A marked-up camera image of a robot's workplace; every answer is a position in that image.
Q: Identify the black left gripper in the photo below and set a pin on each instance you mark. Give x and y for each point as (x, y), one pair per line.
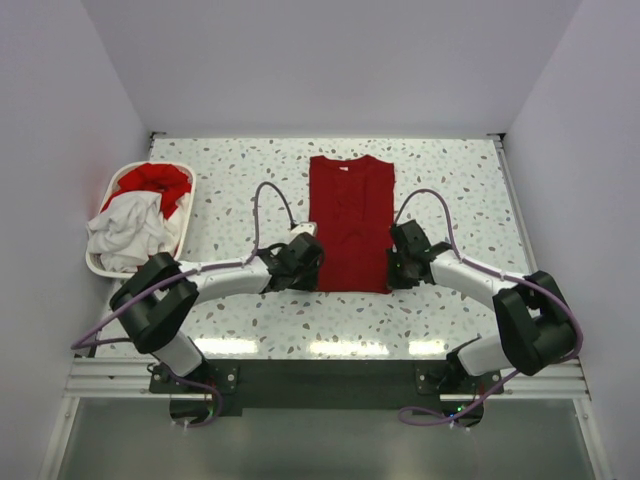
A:
(310, 281)

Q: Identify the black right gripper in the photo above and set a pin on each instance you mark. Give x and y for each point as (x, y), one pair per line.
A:
(392, 280)

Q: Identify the dark red t-shirt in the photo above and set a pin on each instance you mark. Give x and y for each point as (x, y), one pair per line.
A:
(352, 204)

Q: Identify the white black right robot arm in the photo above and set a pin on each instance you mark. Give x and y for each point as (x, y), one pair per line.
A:
(535, 325)

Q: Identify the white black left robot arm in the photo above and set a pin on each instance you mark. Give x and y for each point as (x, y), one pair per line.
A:
(153, 304)

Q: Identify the bright red t-shirt in basket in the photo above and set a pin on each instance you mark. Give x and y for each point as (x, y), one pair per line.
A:
(166, 179)

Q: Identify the white laundry basket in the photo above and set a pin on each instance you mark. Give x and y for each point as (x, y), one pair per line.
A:
(177, 224)

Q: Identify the white t-shirt in basket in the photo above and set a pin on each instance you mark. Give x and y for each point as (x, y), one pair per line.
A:
(128, 232)

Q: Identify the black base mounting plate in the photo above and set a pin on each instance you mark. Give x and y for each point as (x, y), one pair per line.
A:
(219, 388)

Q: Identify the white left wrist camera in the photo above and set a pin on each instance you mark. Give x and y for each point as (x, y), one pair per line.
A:
(309, 228)

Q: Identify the aluminium table frame rail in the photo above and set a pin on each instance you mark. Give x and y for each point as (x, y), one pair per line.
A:
(251, 192)

